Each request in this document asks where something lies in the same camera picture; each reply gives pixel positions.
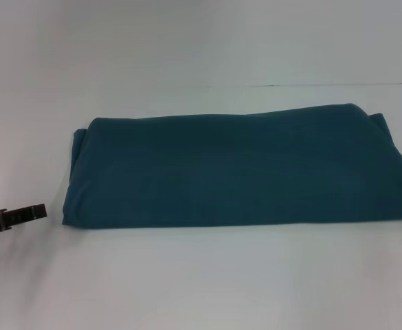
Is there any teal blue t-shirt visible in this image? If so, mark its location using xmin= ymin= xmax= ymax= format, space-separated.
xmin=61 ymin=102 xmax=402 ymax=230

